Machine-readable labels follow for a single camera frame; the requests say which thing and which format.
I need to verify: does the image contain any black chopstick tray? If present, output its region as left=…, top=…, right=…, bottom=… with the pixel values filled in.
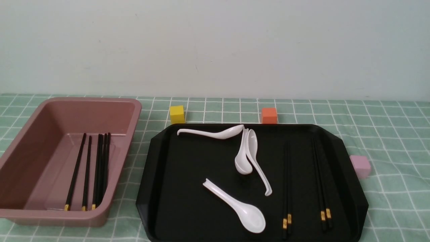
left=312, top=138, right=327, bottom=233
left=313, top=137, right=333, bottom=230
left=282, top=142, right=288, bottom=241

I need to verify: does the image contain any white spoon top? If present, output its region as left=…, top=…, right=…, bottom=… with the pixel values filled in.
left=177, top=124, right=244, bottom=139

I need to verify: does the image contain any white spoon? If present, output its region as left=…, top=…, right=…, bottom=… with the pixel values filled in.
left=234, top=127, right=253, bottom=175
left=245, top=128, right=273, bottom=196
left=177, top=124, right=244, bottom=139
left=202, top=178, right=266, bottom=233

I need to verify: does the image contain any yellow cube block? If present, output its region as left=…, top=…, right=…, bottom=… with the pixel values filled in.
left=169, top=105, right=185, bottom=124

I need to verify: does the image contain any white spoon middle right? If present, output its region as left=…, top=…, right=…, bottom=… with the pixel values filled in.
left=245, top=128, right=273, bottom=196

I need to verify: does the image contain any white spoon middle left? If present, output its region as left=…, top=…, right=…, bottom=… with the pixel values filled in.
left=234, top=127, right=253, bottom=175

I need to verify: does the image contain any orange cube block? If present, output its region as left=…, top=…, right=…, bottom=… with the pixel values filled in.
left=261, top=108, right=278, bottom=124

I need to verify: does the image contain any black plastic tray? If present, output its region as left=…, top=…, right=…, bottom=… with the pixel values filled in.
left=136, top=124, right=369, bottom=242

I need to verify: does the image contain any white spoon bottom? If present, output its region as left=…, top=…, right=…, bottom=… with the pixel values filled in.
left=202, top=178, right=266, bottom=233

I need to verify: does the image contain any pink cube block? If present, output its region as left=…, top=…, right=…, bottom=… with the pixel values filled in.
left=350, top=155, right=372, bottom=179

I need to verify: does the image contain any black chopstick bin leftmost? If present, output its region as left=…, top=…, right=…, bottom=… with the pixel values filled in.
left=63, top=133, right=87, bottom=211

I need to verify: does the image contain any pink plastic bin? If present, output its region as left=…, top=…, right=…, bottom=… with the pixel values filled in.
left=0, top=97, right=142, bottom=227

